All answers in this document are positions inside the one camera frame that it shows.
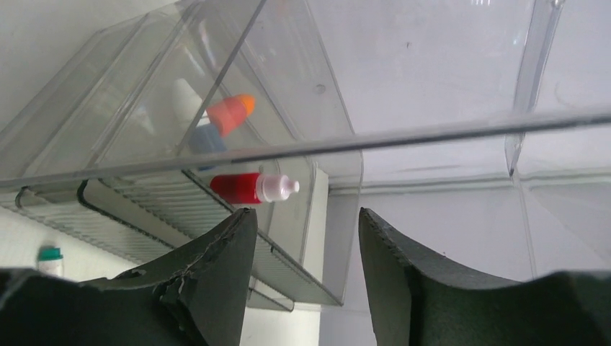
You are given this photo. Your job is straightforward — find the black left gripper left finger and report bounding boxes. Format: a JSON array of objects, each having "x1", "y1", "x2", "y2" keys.
[{"x1": 1, "y1": 208, "x2": 257, "y2": 345}]

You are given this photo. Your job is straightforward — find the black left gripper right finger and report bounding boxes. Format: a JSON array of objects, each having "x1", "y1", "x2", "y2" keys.
[{"x1": 358, "y1": 208, "x2": 610, "y2": 345}]

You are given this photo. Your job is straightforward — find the red small bottle white cap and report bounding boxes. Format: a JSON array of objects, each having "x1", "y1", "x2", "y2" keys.
[{"x1": 210, "y1": 172, "x2": 300, "y2": 205}]

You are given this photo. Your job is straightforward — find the blue white small bottle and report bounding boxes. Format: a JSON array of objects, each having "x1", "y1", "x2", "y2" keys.
[{"x1": 188, "y1": 116, "x2": 226, "y2": 154}]

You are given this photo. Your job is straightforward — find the red orange small bottle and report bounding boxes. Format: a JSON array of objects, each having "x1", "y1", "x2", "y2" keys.
[{"x1": 206, "y1": 94, "x2": 256, "y2": 137}]

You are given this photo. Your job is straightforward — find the smoked clear drawer box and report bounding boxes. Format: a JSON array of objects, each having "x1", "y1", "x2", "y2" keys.
[{"x1": 1, "y1": 1, "x2": 610, "y2": 311}]

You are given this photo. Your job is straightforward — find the white marker teal cap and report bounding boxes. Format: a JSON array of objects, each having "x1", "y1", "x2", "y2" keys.
[{"x1": 37, "y1": 247, "x2": 63, "y2": 277}]

